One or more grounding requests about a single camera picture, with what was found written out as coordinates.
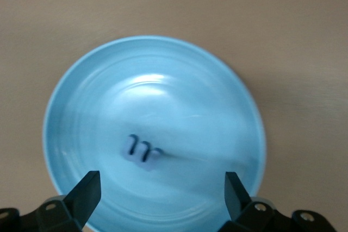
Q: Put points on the brown table cover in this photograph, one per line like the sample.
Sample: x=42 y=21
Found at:
x=174 y=3

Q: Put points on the blue plate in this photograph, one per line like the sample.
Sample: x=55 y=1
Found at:
x=163 y=93

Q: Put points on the blue letter m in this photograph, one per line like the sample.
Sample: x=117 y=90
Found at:
x=141 y=158

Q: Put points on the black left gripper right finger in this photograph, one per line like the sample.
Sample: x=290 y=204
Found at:
x=253 y=218

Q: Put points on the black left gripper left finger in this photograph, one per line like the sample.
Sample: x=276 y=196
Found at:
x=68 y=215

